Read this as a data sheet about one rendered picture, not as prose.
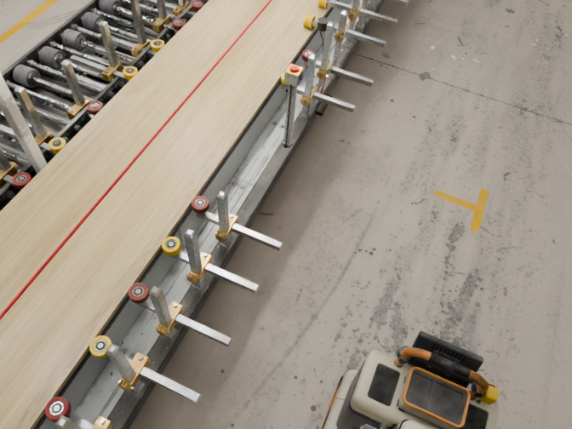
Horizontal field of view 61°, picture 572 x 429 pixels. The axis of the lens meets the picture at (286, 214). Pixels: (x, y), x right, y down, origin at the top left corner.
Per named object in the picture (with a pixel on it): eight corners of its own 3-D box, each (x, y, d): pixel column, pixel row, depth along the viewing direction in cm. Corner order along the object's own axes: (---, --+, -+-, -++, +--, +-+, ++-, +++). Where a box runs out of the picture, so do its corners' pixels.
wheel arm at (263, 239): (282, 246, 229) (283, 242, 225) (278, 252, 227) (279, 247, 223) (200, 212, 237) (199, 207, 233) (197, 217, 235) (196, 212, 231)
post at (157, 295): (177, 336, 217) (162, 288, 177) (173, 343, 215) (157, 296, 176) (170, 333, 217) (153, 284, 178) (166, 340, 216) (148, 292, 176)
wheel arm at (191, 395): (201, 396, 187) (200, 393, 184) (197, 404, 185) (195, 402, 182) (105, 348, 195) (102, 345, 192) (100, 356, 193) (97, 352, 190)
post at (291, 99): (292, 142, 279) (299, 79, 242) (288, 148, 276) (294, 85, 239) (285, 140, 280) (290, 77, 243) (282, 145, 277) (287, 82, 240)
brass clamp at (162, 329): (185, 311, 209) (184, 306, 205) (168, 338, 201) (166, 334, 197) (173, 305, 210) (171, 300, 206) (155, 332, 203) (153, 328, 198)
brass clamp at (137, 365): (151, 362, 193) (150, 357, 189) (132, 394, 186) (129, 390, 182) (138, 355, 195) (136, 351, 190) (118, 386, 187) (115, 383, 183)
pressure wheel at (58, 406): (68, 430, 178) (59, 423, 169) (49, 421, 179) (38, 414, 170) (82, 408, 182) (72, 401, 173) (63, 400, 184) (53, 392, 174)
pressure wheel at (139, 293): (131, 311, 206) (125, 299, 196) (135, 293, 210) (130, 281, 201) (150, 311, 206) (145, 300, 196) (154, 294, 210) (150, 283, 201)
